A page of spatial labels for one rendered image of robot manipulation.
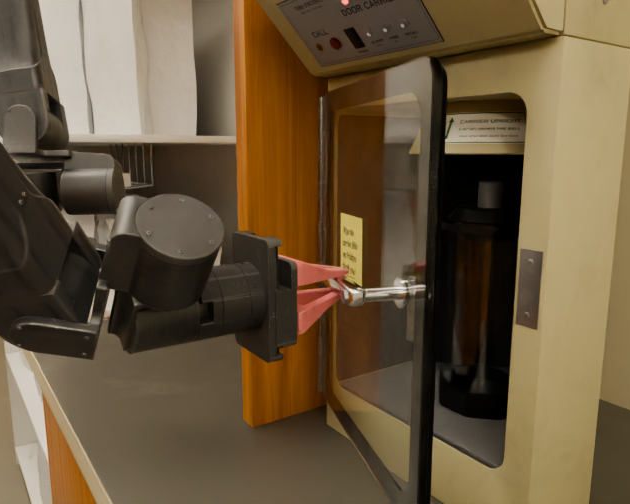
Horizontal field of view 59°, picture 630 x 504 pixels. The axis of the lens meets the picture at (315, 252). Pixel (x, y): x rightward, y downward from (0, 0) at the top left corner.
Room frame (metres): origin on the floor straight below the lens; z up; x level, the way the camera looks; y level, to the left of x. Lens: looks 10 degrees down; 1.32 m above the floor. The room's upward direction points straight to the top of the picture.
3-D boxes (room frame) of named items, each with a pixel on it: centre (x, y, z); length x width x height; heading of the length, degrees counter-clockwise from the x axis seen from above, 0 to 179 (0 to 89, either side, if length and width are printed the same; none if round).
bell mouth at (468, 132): (0.64, -0.20, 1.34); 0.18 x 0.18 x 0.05
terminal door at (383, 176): (0.57, -0.05, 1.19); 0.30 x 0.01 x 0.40; 14
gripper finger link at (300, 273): (0.48, 0.01, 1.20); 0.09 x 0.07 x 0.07; 124
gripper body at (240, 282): (0.44, 0.07, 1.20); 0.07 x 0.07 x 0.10; 34
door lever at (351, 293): (0.49, -0.04, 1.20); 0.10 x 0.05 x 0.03; 14
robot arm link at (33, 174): (0.66, 0.32, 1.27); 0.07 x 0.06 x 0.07; 95
